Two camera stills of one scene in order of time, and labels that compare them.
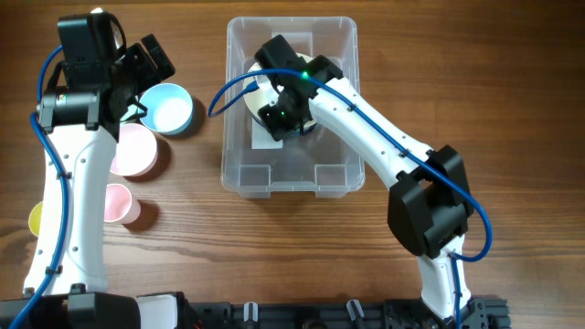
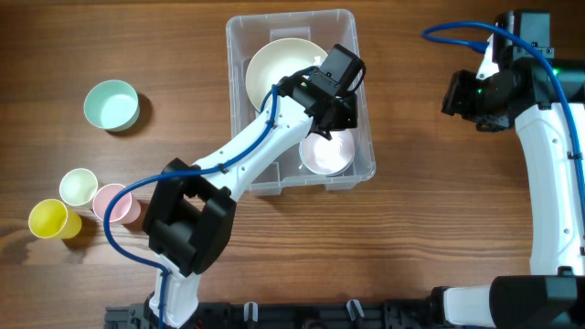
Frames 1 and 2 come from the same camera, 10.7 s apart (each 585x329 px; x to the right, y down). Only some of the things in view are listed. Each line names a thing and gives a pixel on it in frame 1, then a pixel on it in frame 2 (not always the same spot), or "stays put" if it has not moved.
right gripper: x=272 y=119 -> x=455 y=98
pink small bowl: x=136 y=152 -> x=327 y=157
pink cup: x=120 y=206 stays put
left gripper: x=152 y=72 -> x=352 y=116
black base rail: x=483 y=312 stays put
